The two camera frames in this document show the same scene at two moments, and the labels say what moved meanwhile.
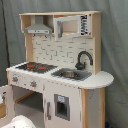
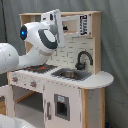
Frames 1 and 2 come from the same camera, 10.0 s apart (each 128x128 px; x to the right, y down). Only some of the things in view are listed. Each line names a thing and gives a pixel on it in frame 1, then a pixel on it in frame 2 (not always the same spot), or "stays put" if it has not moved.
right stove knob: x=33 y=84 stays put
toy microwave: x=71 y=26 -> x=58 y=19
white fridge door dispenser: x=62 y=105 stays put
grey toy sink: x=72 y=73 stays put
